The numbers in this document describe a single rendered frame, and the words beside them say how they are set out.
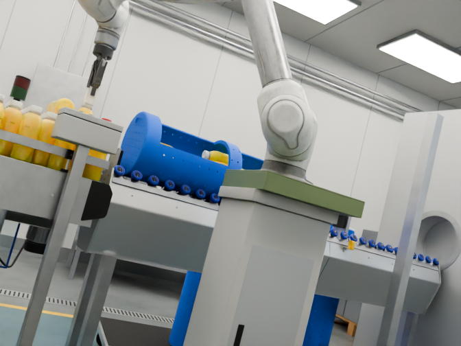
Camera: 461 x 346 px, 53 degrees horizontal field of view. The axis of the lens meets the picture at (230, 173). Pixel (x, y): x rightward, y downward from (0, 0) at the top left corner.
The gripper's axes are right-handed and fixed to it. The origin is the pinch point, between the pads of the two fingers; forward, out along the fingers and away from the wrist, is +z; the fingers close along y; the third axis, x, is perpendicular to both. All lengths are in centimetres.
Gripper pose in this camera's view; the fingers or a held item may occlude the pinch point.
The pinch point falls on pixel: (90, 97)
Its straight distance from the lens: 189.4
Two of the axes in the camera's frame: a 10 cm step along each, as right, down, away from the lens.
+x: -8.2, -2.7, -5.1
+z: -2.5, 9.6, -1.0
